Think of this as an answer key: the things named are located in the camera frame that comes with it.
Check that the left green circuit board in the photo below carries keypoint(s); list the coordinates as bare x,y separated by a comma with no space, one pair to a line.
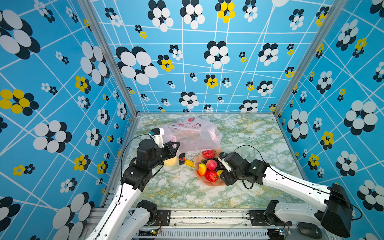
150,233

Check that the pink scalloped fruit plate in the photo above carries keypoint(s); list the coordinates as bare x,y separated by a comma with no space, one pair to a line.
198,160

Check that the yellow flat piece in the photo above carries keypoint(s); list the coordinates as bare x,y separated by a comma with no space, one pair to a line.
189,163

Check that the pink peach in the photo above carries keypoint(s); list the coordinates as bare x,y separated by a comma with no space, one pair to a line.
211,165

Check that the green circuit board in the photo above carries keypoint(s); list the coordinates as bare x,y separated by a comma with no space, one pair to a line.
150,233
276,234

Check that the small yellow red mango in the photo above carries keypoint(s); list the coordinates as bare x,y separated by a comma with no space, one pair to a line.
202,169

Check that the dark purple grape bunch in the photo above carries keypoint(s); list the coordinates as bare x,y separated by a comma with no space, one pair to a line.
220,166

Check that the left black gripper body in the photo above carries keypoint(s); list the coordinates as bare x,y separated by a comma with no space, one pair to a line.
161,155

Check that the aluminium front rail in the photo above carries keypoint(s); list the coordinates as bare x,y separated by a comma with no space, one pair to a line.
216,224

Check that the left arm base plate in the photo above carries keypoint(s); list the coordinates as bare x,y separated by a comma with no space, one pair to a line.
154,218

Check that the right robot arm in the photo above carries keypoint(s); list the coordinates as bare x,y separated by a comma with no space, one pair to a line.
329,207

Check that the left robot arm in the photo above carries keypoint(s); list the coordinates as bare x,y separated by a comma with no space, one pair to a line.
113,225

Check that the black computer mouse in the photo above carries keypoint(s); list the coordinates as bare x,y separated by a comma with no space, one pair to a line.
310,230

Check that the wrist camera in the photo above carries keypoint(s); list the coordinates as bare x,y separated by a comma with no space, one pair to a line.
221,158
157,134

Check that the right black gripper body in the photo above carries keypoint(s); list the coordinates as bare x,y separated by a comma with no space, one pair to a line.
230,177

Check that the orange yellow mango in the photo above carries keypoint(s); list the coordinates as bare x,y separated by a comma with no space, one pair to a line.
219,172

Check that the pink plastic bag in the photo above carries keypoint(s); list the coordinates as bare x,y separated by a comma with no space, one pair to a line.
194,134

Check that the yellow round sponge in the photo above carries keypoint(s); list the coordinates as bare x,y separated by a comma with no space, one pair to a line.
171,162

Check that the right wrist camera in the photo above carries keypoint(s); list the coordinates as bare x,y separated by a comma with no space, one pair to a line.
221,158

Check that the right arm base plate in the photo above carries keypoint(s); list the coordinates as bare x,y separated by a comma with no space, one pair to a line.
258,218

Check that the red strawberry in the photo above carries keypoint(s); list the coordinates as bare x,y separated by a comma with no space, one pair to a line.
208,154

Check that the right green circuit board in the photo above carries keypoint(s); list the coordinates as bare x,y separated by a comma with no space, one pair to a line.
276,234

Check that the red apple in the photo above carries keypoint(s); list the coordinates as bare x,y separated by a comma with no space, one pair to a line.
211,176

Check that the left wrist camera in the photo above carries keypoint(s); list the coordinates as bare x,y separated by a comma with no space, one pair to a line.
157,134

